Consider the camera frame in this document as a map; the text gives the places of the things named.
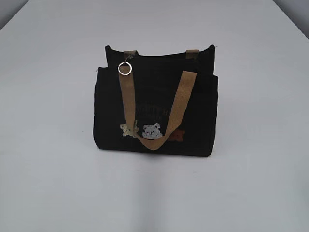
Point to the black canvas tote bag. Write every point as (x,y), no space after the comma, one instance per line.
(141,98)

